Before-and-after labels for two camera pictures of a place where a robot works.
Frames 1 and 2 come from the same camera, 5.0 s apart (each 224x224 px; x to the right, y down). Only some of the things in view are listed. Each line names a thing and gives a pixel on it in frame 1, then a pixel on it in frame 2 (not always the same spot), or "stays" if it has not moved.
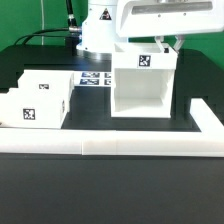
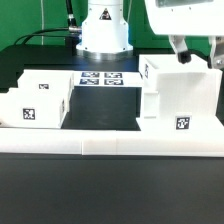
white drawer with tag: x=58 y=84 stays
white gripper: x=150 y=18 -> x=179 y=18
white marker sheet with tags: x=92 y=78 stays
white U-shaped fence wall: x=208 y=142 stays
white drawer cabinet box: x=142 y=80 -> x=179 y=96
